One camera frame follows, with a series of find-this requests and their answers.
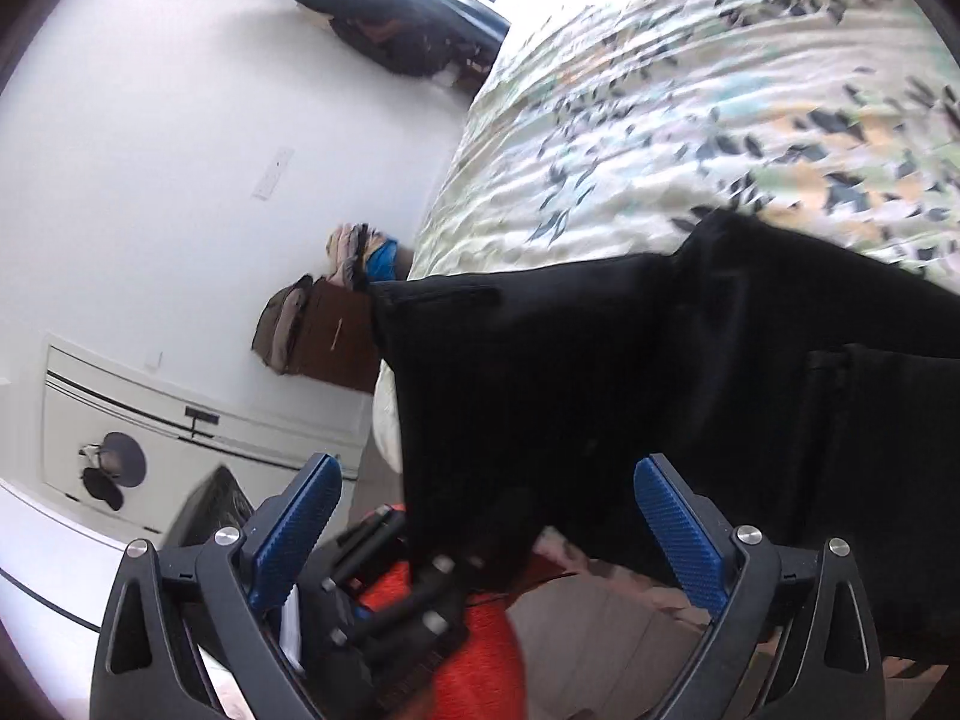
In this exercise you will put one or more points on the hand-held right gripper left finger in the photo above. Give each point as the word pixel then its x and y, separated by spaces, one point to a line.
pixel 296 525

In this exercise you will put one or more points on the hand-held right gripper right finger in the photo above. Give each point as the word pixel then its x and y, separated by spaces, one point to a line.
pixel 679 532

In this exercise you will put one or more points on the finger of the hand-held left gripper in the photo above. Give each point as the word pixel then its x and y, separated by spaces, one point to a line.
pixel 367 544
pixel 427 600

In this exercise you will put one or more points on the black pants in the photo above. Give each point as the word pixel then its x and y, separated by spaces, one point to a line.
pixel 600 390

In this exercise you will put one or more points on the dark glossy object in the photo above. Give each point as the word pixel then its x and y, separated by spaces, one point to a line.
pixel 214 499

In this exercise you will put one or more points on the white panelled door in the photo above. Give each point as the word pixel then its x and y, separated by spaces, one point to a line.
pixel 225 465

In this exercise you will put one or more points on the brown wooden cabinet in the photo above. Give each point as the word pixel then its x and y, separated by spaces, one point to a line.
pixel 337 345

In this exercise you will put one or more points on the dark hat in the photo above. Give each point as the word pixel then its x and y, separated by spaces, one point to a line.
pixel 112 465

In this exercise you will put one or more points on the brown bag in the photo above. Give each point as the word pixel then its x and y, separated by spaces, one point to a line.
pixel 277 322

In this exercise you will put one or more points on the pile of clothes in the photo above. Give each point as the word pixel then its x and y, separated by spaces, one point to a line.
pixel 360 255

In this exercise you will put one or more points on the bed with floral sheet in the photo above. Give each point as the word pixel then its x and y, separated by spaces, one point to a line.
pixel 675 90

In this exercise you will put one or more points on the dark hanging clothes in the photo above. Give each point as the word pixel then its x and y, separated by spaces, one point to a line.
pixel 390 37

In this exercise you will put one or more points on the white wall switch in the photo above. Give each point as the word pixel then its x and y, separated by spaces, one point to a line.
pixel 271 174

